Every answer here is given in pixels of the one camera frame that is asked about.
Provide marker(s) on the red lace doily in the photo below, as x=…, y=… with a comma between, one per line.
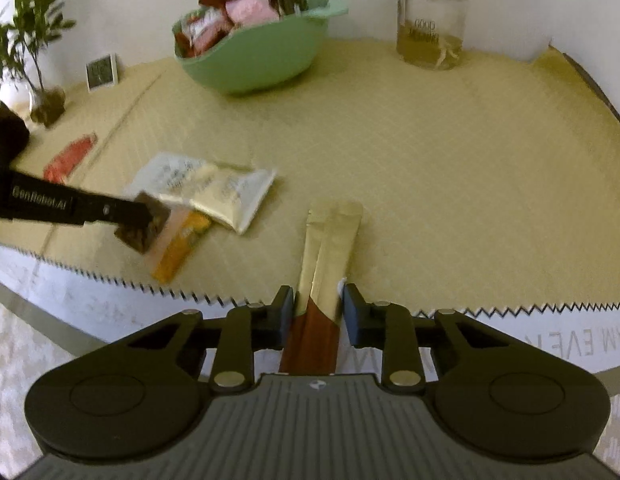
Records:
x=69, y=157

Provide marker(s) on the small dark brown packet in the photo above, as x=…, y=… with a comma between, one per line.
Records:
x=144, y=232

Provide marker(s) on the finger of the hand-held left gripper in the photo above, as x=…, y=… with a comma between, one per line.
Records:
x=114, y=210

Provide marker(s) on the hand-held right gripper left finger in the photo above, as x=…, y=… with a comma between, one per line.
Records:
x=289, y=310

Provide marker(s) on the yellow woven table mat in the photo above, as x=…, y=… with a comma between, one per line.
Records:
x=440, y=160

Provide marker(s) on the orange snack packet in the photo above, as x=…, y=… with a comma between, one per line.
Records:
x=177, y=255

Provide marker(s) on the red packet with white print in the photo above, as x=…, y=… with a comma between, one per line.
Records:
x=204, y=30

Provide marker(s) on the white cream snack packet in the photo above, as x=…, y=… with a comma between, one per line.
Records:
x=234, y=195
x=169, y=175

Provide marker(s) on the white digital clock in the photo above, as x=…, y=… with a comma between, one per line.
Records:
x=103, y=72

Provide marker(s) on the plant in white pot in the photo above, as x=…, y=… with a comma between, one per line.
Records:
x=430, y=35

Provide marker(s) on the green plastic bowl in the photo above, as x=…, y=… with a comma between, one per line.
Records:
x=250, y=65

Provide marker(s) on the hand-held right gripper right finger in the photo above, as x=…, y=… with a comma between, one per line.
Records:
x=351, y=315

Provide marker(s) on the red gold stick packet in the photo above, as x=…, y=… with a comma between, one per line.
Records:
x=340, y=240
x=310, y=270

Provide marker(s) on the white patterned tablecloth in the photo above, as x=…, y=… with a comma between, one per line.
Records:
x=39, y=300

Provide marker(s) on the pink snack packet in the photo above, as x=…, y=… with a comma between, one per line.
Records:
x=250, y=7

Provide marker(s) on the leafy plant in glass vase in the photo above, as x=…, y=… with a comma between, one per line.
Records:
x=47, y=105

